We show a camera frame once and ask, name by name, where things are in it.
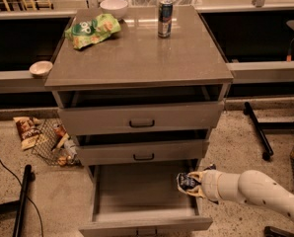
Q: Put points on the white bowl on counter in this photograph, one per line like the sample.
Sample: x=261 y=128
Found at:
x=117 y=8

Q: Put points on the green chip bag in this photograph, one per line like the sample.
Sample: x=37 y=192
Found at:
x=93 y=31

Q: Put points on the small white bowl on ledge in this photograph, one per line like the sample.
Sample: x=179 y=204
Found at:
x=40 y=68

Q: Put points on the grey middle drawer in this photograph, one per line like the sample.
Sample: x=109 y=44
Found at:
x=142 y=152

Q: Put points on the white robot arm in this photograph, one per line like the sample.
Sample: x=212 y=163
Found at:
x=252 y=187

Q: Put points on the brown snack bag on floor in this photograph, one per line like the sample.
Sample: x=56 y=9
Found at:
x=29 y=132

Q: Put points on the black stand leg left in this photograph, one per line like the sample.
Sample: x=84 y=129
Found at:
x=19 y=206

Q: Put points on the dark drink can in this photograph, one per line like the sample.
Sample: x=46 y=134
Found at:
x=165 y=12

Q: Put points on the wire basket on floor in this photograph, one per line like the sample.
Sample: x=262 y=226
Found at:
x=54 y=145

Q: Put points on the grey drawer cabinet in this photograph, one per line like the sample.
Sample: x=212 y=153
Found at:
x=137 y=67

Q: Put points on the grey top drawer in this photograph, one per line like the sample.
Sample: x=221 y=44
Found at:
x=142 y=118

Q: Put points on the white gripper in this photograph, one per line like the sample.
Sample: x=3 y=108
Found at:
x=211 y=185

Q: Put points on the blue chip bag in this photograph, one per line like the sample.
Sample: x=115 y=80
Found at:
x=184 y=182

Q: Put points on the black stand leg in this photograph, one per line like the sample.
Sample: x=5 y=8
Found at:
x=19 y=206
x=262 y=127

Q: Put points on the grey open bottom drawer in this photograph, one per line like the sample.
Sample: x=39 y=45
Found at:
x=142 y=199

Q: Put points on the black stand leg right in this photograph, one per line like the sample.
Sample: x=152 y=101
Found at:
x=262 y=127

